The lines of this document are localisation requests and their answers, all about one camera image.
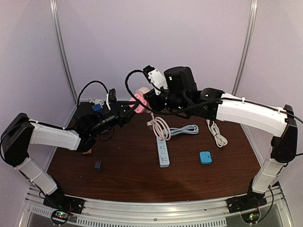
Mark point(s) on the right aluminium frame post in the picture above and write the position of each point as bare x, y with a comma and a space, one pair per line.
253, 11

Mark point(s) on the blue square plug adapter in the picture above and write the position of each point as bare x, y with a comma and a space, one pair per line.
205, 157

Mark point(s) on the round pink power socket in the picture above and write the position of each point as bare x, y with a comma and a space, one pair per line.
157, 124

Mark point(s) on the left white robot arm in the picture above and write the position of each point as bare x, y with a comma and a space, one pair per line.
24, 131

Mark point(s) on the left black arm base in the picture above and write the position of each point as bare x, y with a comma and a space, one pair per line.
64, 207

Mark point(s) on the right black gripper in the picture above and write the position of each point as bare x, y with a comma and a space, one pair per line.
151, 98

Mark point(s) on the dark navy plug charger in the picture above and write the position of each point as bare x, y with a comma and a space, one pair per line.
98, 165

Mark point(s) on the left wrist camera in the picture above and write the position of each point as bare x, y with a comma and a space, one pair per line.
111, 98

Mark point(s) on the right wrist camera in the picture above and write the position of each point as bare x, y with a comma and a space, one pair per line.
155, 78

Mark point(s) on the salmon pink plug charger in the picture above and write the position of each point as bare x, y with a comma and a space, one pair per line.
87, 152

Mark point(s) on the blue cube socket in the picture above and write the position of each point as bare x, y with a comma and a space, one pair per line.
97, 110

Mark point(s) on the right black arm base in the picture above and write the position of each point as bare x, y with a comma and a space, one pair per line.
247, 205

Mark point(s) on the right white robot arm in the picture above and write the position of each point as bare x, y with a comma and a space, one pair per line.
280, 122

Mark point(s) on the aluminium frame post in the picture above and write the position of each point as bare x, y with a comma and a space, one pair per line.
62, 52
253, 11

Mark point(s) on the left aluminium frame post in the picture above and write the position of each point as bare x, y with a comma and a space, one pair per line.
62, 52

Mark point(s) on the aluminium front rail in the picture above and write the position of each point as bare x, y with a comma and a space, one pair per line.
204, 213

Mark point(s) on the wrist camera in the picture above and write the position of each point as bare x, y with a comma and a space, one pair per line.
111, 98
155, 78

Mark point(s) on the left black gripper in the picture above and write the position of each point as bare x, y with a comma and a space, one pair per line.
123, 118

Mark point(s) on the light blue power strip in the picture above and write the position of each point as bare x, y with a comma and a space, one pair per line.
164, 147

